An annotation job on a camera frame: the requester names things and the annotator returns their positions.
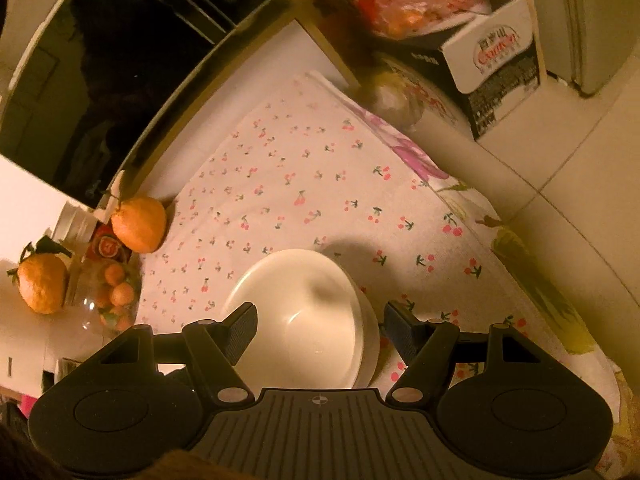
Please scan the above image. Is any large cream bowl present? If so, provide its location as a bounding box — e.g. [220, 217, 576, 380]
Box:
[224, 249, 360, 393]

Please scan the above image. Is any white bowl with spout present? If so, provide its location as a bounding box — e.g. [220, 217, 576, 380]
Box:
[350, 281, 380, 389]

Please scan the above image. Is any white Changhong air fryer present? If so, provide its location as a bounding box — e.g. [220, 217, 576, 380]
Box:
[1, 304, 107, 398]

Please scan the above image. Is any glass jar of kumquats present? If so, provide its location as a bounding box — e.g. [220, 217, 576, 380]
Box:
[70, 223, 141, 339]

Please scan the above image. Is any orange citrus on table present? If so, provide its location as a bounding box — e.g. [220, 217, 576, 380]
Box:
[103, 190, 167, 254]

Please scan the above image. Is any large orange citrus on jar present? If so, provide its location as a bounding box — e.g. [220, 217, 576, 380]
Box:
[6, 235, 73, 315]

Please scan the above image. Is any stack of white cups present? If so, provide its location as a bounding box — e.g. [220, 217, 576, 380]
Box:
[52, 203, 98, 244]

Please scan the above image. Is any cherry print tablecloth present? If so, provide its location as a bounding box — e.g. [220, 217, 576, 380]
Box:
[138, 74, 567, 389]

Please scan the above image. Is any white Ganten cardboard box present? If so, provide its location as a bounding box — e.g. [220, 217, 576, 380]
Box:
[376, 0, 540, 141]

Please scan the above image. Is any black microwave oven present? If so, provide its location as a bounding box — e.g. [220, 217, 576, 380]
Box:
[1, 0, 272, 208]

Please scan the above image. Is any white refrigerator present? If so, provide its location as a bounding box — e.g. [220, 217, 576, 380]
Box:
[534, 0, 639, 96]

